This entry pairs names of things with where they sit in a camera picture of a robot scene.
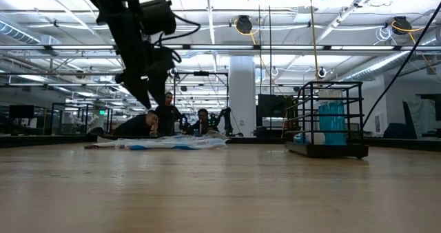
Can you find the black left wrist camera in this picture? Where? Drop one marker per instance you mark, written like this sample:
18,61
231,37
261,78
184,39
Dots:
158,17

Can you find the white pillar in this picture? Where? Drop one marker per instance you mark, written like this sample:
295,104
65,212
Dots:
242,88

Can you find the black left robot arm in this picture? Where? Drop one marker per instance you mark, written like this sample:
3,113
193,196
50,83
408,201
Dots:
117,19

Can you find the grey covered rack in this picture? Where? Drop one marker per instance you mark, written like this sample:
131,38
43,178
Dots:
427,116

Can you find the dark blue chair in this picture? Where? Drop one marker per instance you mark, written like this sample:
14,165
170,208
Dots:
396,131

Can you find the black background robot arm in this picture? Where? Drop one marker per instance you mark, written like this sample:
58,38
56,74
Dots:
225,117

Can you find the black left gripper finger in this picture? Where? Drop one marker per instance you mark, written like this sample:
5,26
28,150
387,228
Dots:
159,86
140,90

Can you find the black monitor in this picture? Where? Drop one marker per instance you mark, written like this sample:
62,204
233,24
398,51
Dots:
21,111

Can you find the black cabinet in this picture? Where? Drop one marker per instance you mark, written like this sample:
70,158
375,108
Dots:
270,105

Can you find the black background station frame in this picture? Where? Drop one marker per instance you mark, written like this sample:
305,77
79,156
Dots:
201,73

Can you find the person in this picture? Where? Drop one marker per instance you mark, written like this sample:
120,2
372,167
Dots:
201,122
169,117
136,126

